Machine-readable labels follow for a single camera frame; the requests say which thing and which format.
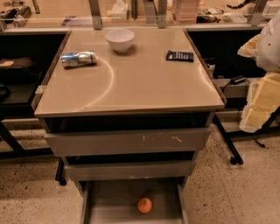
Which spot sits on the top grey drawer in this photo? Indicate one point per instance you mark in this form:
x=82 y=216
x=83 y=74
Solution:
x=127 y=142

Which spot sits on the white ceramic bowl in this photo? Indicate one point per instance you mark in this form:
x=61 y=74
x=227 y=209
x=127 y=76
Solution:
x=120 y=40

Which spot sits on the middle grey drawer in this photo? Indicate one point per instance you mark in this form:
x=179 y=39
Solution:
x=146 y=170

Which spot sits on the pink stacked trays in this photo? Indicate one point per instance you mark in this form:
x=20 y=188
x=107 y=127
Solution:
x=185 y=11

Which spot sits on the white tissue box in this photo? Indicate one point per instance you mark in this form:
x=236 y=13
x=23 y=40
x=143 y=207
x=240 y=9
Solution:
x=119 y=10

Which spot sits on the black table leg frame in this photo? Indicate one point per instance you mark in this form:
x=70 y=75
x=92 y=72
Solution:
x=236 y=159

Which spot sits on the orange fruit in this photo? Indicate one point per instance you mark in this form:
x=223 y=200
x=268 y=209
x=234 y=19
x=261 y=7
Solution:
x=144 y=205

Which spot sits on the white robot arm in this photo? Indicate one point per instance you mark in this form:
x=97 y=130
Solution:
x=268 y=47

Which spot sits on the crushed blue silver can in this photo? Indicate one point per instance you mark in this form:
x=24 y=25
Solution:
x=78 y=59

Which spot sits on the black power adapter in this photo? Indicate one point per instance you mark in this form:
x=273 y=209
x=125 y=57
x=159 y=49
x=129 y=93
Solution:
x=238 y=79

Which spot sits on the grey drawer cabinet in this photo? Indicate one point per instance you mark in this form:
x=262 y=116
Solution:
x=135 y=90

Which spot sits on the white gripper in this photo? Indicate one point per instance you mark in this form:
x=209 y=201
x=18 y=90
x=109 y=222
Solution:
x=269 y=48

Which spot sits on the bottom open grey drawer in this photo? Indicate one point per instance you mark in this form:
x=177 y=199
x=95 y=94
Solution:
x=115 y=202

